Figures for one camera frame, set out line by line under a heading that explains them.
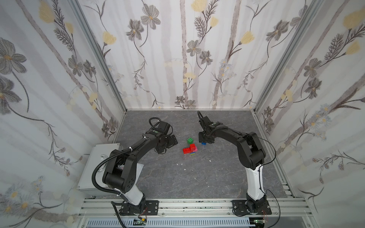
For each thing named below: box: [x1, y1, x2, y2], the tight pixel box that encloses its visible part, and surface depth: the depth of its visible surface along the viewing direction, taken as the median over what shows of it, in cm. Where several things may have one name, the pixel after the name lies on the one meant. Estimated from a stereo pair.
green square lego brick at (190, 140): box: [187, 137, 194, 145], surface depth 100 cm
